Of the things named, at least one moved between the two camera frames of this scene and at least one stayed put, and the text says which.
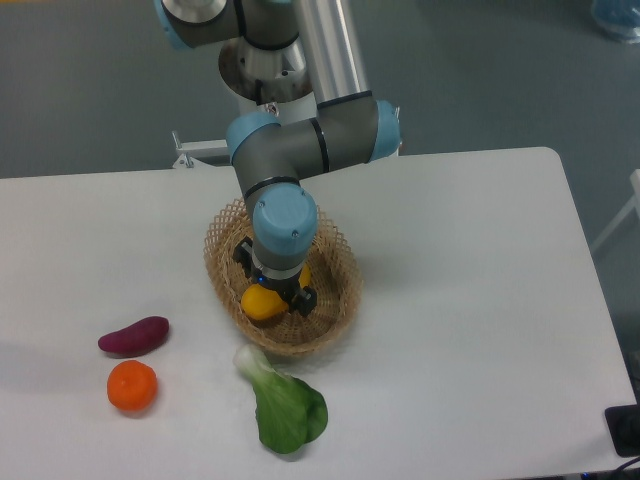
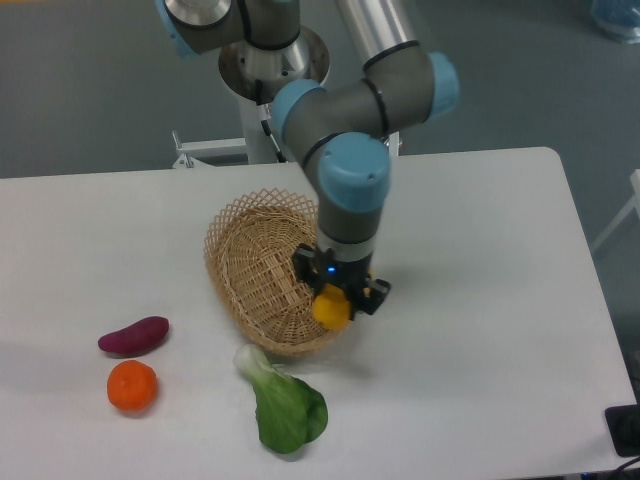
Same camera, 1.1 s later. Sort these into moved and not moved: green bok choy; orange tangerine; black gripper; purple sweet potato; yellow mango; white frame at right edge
Moved: yellow mango; black gripper
Not moved: green bok choy; purple sweet potato; orange tangerine; white frame at right edge
